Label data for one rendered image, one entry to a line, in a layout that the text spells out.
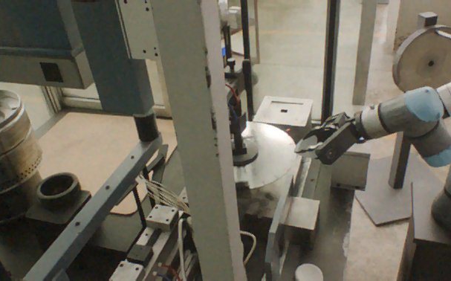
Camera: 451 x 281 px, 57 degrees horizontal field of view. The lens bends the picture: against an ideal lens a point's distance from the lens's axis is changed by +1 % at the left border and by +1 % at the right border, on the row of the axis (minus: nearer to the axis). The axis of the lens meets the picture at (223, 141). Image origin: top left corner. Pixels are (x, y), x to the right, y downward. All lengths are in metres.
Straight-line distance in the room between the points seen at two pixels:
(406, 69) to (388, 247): 0.86
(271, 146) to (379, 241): 1.18
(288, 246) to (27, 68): 0.82
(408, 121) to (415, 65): 1.13
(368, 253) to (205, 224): 1.83
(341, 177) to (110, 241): 0.72
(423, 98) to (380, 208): 1.53
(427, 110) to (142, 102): 0.59
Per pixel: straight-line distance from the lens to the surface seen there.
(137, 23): 0.83
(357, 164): 1.34
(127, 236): 1.21
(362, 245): 2.25
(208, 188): 0.39
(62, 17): 1.01
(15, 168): 1.39
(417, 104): 0.95
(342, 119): 1.07
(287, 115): 1.47
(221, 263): 0.46
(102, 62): 0.91
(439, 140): 1.01
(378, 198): 2.48
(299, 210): 1.22
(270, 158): 1.18
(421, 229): 1.33
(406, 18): 4.18
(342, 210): 1.33
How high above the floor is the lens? 1.67
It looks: 35 degrees down
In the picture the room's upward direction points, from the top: 6 degrees counter-clockwise
